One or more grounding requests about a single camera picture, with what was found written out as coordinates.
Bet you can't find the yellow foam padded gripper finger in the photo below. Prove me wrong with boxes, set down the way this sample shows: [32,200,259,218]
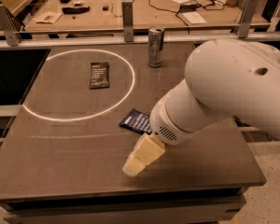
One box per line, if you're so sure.
[122,133,165,176]

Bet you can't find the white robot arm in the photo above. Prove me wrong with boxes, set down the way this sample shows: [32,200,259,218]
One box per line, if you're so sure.
[123,39,280,176]

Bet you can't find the blue rxbar wrapper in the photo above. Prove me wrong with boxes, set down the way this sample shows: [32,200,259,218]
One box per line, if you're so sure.
[119,109,152,134]

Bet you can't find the black rxbar wrapper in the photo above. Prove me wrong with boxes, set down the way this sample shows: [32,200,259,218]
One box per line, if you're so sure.
[90,62,109,90]

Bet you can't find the silver blue energy drink can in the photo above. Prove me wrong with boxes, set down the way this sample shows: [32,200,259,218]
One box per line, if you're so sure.
[148,27,164,67]

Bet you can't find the white paper sheet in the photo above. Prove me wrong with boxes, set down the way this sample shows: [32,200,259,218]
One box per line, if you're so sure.
[183,11,206,24]

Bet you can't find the black power adapter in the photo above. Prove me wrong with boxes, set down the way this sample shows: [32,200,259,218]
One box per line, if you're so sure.
[180,3,199,12]

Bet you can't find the black tool on bench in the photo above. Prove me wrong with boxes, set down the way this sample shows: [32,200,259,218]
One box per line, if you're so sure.
[62,7,91,15]

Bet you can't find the wooden workbench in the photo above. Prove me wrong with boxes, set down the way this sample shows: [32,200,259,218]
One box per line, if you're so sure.
[25,0,242,34]

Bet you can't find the tan card on bench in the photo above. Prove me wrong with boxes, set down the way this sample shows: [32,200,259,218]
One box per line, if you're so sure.
[34,12,62,24]

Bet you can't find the metal rail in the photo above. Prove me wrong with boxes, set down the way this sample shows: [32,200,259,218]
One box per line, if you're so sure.
[0,31,280,50]

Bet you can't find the middle metal bracket post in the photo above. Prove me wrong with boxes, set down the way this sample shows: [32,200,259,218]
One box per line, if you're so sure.
[121,1,133,42]

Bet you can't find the metal bracket post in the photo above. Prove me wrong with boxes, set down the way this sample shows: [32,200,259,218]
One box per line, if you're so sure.
[235,0,259,38]
[0,4,21,47]
[121,1,133,42]

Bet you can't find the black cable on bench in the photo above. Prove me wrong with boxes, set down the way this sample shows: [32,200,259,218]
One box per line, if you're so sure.
[147,0,226,27]

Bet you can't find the right metal bracket post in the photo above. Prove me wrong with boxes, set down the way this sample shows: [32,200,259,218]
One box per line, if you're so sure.
[235,0,259,38]

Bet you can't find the left metal bracket post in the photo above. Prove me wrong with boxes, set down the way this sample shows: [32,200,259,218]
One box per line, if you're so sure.
[0,4,21,47]

